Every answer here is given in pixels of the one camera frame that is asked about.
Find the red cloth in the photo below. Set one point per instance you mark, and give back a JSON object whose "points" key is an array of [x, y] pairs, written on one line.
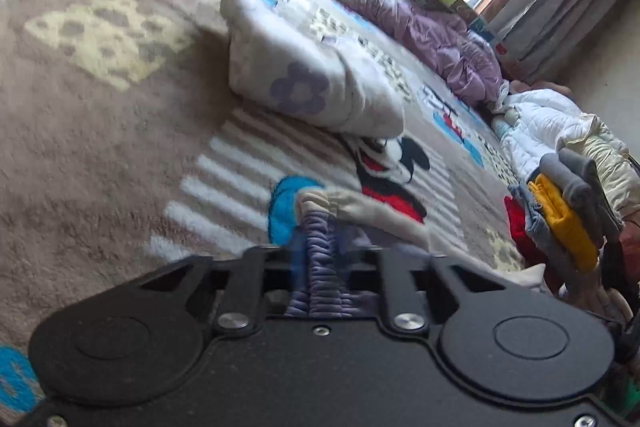
{"points": [[515, 222]]}

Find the grey cloth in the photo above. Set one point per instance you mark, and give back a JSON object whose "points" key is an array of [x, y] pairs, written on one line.
{"points": [[582, 187]]}

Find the folded white garment purple flower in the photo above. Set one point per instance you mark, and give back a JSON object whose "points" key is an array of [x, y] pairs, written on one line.
{"points": [[300, 67]]}

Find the purple quilt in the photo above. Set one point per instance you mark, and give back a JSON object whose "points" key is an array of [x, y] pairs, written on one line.
{"points": [[390, 2]]}

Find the cream puffer jacket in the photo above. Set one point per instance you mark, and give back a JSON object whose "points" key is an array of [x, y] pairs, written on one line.
{"points": [[612, 157]]}

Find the beige cartoon printed blanket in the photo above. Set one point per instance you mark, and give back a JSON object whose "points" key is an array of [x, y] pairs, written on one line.
{"points": [[100, 147]]}

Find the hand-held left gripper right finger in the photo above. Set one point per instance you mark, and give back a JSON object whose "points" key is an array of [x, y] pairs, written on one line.
{"points": [[395, 274]]}

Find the grey curtain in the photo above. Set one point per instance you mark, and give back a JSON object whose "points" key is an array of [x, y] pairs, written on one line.
{"points": [[565, 17]]}

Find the light blue cloth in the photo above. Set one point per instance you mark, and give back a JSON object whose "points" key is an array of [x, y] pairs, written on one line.
{"points": [[542, 239]]}

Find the yellow cloth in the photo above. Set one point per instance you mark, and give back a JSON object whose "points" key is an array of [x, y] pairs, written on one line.
{"points": [[562, 219]]}

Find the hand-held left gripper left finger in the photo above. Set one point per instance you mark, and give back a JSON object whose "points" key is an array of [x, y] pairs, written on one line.
{"points": [[277, 268]]}

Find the white puffer jacket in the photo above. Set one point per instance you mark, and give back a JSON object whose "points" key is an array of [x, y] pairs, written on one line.
{"points": [[537, 127]]}

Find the cream garment with purple cuff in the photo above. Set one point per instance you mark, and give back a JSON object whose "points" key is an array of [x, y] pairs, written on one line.
{"points": [[322, 257]]}

